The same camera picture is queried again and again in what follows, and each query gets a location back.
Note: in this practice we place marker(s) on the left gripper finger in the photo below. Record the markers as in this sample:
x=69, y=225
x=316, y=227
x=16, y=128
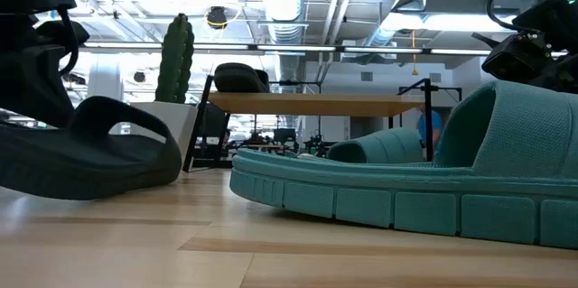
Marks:
x=31, y=85

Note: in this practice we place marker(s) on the black rubber slide sandal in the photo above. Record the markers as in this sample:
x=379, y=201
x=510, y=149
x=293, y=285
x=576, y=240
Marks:
x=237, y=78
x=113, y=166

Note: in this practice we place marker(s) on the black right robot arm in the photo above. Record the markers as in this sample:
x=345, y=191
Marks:
x=555, y=12

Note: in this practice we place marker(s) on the wooden shelf with black legs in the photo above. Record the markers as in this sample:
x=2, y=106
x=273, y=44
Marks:
x=316, y=104

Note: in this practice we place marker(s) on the white building column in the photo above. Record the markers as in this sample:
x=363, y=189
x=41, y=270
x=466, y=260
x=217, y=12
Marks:
x=106, y=80

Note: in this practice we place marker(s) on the black round ceiling device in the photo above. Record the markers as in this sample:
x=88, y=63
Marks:
x=217, y=17
x=139, y=77

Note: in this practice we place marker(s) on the person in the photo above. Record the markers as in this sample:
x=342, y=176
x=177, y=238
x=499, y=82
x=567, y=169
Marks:
x=437, y=125

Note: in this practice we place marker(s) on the green cactus plant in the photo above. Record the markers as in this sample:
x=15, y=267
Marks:
x=174, y=58

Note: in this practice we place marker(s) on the white hexagonal plant pot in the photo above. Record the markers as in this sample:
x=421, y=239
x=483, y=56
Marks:
x=176, y=118

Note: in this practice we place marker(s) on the black background monitor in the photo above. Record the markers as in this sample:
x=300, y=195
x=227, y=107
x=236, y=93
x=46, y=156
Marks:
x=214, y=125

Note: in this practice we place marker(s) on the long ceiling light strip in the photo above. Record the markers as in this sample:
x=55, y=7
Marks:
x=293, y=48

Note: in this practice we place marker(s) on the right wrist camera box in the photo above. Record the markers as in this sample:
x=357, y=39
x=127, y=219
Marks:
x=519, y=58

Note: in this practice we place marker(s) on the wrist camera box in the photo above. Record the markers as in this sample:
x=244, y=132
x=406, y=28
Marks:
x=519, y=58
x=63, y=33

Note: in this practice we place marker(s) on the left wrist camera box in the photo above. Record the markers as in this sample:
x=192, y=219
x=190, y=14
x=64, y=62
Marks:
x=63, y=33

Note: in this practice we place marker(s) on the black metal stand frame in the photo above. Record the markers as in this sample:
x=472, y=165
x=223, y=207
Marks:
x=447, y=88

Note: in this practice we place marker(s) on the wall air vent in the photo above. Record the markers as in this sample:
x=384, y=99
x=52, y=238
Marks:
x=366, y=76
x=435, y=77

